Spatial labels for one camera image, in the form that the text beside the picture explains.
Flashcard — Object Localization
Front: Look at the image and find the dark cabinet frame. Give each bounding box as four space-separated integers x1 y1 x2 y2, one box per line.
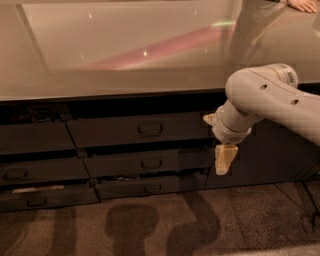
0 92 319 202

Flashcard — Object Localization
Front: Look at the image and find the person's hand on counter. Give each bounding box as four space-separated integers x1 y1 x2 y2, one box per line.
286 0 317 13

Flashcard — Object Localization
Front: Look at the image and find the dark drawer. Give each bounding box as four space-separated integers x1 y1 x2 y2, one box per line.
0 123 74 155
95 172 207 200
67 112 211 148
84 147 214 177
0 158 88 185
0 184 99 212

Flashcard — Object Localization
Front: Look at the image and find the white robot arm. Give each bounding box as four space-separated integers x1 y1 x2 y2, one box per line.
203 63 320 175

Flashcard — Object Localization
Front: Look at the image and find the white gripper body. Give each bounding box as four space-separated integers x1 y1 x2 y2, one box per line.
211 106 252 144

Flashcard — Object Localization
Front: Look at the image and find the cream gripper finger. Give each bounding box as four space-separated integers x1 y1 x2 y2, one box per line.
203 114 215 126
215 144 238 175

